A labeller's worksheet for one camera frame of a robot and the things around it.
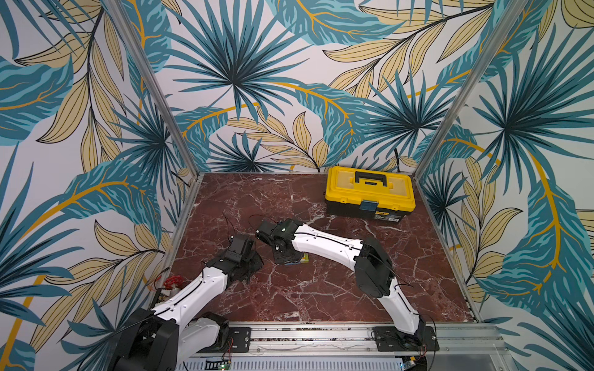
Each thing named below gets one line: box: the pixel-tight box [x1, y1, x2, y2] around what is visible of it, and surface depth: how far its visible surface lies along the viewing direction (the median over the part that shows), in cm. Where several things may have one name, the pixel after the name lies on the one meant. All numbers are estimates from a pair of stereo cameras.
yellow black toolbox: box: [324, 166, 417, 224], surface depth 95 cm
